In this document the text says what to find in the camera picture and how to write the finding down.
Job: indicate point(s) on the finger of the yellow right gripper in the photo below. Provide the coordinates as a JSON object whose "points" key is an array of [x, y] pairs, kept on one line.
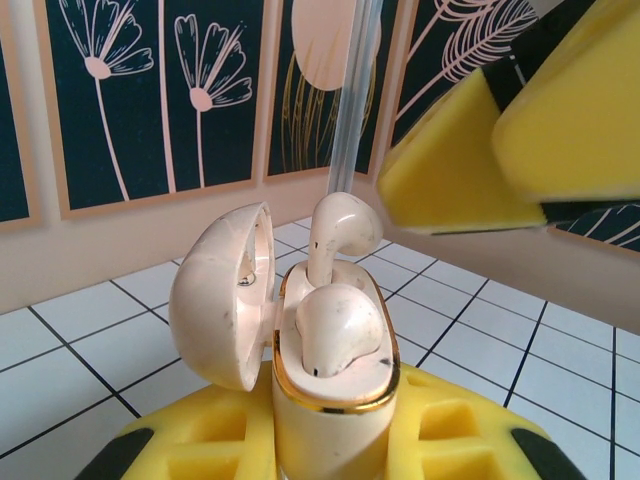
{"points": [[440, 175], [575, 140]]}

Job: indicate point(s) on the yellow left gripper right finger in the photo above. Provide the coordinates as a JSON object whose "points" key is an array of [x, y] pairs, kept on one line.
{"points": [[495, 425]]}

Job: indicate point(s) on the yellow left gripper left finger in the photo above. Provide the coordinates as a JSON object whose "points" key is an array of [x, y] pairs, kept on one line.
{"points": [[210, 410]]}

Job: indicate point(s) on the beige earbud charging case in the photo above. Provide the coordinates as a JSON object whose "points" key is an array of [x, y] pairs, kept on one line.
{"points": [[325, 435]]}

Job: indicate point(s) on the dark panel leaves orange oval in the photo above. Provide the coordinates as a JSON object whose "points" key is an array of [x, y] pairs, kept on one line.
{"points": [[425, 75]]}

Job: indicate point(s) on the dark panel beige circle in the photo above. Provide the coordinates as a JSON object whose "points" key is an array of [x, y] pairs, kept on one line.
{"points": [[310, 50]]}

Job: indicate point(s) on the dark panel pink flowers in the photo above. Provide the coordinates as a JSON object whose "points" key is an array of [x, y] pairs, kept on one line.
{"points": [[150, 150]]}

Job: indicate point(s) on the aluminium corner post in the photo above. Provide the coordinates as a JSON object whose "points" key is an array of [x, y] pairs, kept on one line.
{"points": [[357, 100]]}

